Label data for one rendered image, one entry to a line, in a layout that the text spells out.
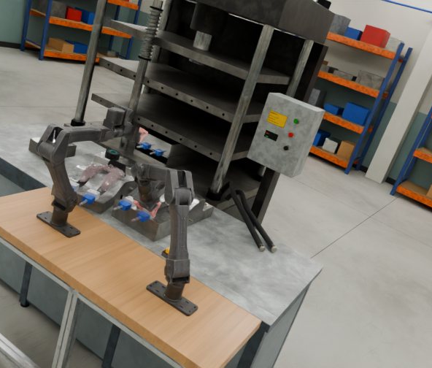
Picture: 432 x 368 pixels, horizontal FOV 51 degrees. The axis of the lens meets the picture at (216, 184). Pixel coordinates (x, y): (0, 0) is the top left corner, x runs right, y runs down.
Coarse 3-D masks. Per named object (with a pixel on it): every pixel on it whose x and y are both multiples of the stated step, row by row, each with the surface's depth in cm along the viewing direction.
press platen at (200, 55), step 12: (120, 24) 291; (132, 24) 311; (132, 36) 289; (156, 36) 284; (168, 36) 311; (180, 36) 347; (168, 48) 277; (180, 48) 272; (192, 48) 280; (204, 60) 266; (216, 60) 262; (228, 60) 282; (240, 60) 309; (228, 72) 259; (240, 72) 256; (264, 72) 277; (276, 72) 304; (288, 84) 304
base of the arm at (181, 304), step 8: (152, 288) 165; (160, 288) 167; (168, 288) 161; (176, 288) 160; (160, 296) 163; (168, 296) 162; (176, 296) 161; (176, 304) 161; (184, 304) 162; (192, 304) 164; (184, 312) 159; (192, 312) 160
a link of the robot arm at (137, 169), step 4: (136, 164) 189; (140, 164) 189; (132, 168) 190; (136, 168) 189; (140, 168) 180; (132, 172) 190; (136, 172) 188; (140, 172) 180; (140, 176) 181; (136, 180) 189; (148, 180) 184; (152, 180) 185; (156, 180) 186
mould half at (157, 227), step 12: (192, 204) 219; (204, 204) 237; (120, 216) 206; (132, 216) 202; (156, 216) 202; (168, 216) 206; (192, 216) 221; (204, 216) 234; (132, 228) 203; (144, 228) 200; (156, 228) 196; (168, 228) 204; (156, 240) 200
